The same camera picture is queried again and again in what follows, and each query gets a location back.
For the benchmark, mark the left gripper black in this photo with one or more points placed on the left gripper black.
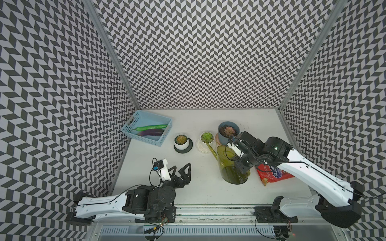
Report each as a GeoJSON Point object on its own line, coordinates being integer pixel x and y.
{"type": "Point", "coordinates": [185, 179]}

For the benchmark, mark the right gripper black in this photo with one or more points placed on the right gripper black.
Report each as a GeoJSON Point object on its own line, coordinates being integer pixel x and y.
{"type": "Point", "coordinates": [243, 167]}

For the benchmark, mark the green transparent watering can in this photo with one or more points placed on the green transparent watering can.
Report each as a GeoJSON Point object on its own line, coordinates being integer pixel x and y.
{"type": "Point", "coordinates": [225, 160]}

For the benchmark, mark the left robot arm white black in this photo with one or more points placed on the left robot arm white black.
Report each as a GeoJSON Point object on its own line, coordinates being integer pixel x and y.
{"type": "Point", "coordinates": [146, 204]}

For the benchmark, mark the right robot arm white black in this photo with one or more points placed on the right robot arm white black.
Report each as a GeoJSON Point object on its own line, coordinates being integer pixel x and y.
{"type": "Point", "coordinates": [336, 200]}

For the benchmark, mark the yellow succulent white pot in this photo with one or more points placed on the yellow succulent white pot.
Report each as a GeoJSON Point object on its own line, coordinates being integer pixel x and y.
{"type": "Point", "coordinates": [181, 142]}

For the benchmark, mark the pink succulent blue pot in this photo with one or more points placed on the pink succulent blue pot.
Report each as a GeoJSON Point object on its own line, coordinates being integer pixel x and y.
{"type": "Point", "coordinates": [226, 131]}

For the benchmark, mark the green succulent white pot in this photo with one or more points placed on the green succulent white pot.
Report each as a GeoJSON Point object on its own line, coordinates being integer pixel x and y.
{"type": "Point", "coordinates": [207, 137]}

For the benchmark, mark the red cookie snack bag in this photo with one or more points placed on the red cookie snack bag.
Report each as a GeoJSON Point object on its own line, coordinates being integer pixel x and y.
{"type": "Point", "coordinates": [270, 174]}

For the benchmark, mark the black round saucer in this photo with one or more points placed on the black round saucer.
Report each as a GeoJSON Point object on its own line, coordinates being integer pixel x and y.
{"type": "Point", "coordinates": [184, 150]}

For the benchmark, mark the white round saucer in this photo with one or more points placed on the white round saucer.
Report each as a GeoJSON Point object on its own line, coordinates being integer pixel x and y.
{"type": "Point", "coordinates": [203, 148]}

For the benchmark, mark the terracotta round saucer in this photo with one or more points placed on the terracotta round saucer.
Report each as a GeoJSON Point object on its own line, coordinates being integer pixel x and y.
{"type": "Point", "coordinates": [217, 140]}

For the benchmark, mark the purple toy eggplant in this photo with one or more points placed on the purple toy eggplant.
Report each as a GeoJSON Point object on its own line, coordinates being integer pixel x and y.
{"type": "Point", "coordinates": [151, 132]}

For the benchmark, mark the green toy chili pepper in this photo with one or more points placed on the green toy chili pepper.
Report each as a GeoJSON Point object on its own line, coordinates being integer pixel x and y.
{"type": "Point", "coordinates": [145, 128]}

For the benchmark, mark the light blue plastic basket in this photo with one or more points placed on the light blue plastic basket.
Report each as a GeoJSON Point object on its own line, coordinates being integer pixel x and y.
{"type": "Point", "coordinates": [144, 118]}

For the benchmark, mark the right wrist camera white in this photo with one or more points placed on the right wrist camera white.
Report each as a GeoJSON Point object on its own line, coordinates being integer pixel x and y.
{"type": "Point", "coordinates": [235, 149]}

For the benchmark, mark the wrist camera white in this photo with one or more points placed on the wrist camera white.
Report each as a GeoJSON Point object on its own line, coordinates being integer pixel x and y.
{"type": "Point", "coordinates": [235, 149]}
{"type": "Point", "coordinates": [161, 168]}

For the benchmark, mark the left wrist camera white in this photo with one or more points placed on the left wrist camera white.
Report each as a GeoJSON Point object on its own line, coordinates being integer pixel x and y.
{"type": "Point", "coordinates": [161, 168]}

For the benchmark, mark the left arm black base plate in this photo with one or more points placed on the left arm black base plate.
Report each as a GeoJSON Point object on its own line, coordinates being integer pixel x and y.
{"type": "Point", "coordinates": [168, 215]}

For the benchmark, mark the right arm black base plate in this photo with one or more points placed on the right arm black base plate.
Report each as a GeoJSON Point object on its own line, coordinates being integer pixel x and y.
{"type": "Point", "coordinates": [273, 214]}

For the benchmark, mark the aluminium front rail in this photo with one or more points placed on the aluminium front rail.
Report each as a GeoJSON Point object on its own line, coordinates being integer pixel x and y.
{"type": "Point", "coordinates": [239, 220]}

